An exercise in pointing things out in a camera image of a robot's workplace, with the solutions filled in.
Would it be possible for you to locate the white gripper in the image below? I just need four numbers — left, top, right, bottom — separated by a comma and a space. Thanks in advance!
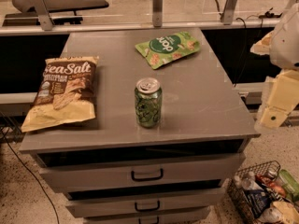
250, 3, 299, 129

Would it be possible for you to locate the green rice chip bag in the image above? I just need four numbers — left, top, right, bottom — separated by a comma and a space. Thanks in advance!
135, 31, 200, 70

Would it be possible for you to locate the brown sea salt chip bag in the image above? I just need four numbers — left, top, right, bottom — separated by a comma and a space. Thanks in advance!
21, 56, 99, 133

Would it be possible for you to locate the grey drawer cabinet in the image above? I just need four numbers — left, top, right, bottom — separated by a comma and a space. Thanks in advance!
21, 30, 256, 224

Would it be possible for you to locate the green soda can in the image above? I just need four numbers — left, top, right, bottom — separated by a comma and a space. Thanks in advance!
135, 77, 163, 128

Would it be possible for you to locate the top grey drawer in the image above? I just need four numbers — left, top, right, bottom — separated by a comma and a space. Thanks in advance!
40, 153, 245, 192

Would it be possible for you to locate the grey drawer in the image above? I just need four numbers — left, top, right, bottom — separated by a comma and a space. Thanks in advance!
66, 188, 225, 218
83, 206, 210, 224
40, 153, 245, 192

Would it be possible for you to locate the middle grey drawer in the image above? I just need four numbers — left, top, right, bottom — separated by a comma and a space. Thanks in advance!
66, 188, 225, 218

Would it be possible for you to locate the bottom grey drawer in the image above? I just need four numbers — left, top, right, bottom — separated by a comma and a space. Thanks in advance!
83, 206, 210, 224

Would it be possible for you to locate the right metal rail bracket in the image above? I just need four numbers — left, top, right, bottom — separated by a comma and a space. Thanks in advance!
221, 0, 237, 25

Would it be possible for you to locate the metal rail bracket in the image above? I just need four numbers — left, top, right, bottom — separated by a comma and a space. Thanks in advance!
32, 0, 54, 31
221, 0, 237, 25
152, 0, 163, 27

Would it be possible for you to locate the wire basket of snacks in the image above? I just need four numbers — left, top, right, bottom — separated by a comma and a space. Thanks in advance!
228, 161, 299, 224

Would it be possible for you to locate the middle metal rail bracket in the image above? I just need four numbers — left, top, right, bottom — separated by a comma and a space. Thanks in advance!
152, 0, 163, 27

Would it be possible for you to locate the left metal rail bracket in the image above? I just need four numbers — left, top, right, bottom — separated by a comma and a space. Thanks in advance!
32, 0, 54, 31

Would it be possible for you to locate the black floor cable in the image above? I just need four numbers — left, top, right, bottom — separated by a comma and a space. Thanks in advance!
0, 126, 61, 224

